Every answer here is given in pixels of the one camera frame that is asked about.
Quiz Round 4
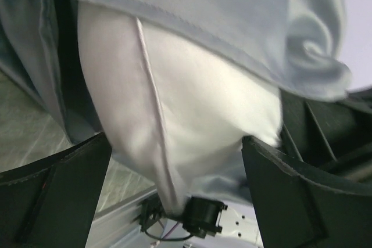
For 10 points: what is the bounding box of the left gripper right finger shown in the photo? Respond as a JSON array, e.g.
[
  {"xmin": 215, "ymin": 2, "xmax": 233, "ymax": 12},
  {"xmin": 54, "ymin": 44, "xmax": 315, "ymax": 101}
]
[{"xmin": 242, "ymin": 136, "xmax": 371, "ymax": 247}]

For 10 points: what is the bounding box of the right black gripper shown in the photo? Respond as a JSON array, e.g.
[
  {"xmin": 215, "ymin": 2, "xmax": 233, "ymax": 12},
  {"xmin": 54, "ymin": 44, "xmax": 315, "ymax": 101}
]
[{"xmin": 280, "ymin": 89, "xmax": 371, "ymax": 184}]

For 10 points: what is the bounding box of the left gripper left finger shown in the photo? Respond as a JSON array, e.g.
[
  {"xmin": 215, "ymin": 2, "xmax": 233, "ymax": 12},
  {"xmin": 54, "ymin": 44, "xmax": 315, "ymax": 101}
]
[{"xmin": 1, "ymin": 133, "xmax": 112, "ymax": 247}]

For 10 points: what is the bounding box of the grey pillowcase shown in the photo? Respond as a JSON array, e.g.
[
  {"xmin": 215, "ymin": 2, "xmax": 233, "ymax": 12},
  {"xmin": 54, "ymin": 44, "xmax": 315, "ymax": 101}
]
[{"xmin": 0, "ymin": 0, "xmax": 354, "ymax": 205}]

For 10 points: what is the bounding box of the white pillow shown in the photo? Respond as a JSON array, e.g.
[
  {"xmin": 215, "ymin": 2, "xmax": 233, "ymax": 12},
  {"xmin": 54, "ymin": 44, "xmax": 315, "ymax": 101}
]
[{"xmin": 77, "ymin": 2, "xmax": 282, "ymax": 213}]

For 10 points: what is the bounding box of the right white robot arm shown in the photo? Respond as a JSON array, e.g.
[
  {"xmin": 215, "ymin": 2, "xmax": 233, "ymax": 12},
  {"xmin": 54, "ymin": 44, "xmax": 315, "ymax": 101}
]
[{"xmin": 193, "ymin": 89, "xmax": 371, "ymax": 247}]

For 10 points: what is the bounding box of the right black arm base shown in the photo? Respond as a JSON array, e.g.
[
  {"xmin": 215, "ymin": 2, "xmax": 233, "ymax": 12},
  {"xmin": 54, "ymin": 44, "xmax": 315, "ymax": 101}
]
[{"xmin": 138, "ymin": 193, "xmax": 228, "ymax": 242}]

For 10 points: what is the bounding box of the aluminium mounting rail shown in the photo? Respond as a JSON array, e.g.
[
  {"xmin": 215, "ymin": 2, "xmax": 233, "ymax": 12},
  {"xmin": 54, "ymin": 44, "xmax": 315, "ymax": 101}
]
[{"xmin": 85, "ymin": 186, "xmax": 156, "ymax": 248}]

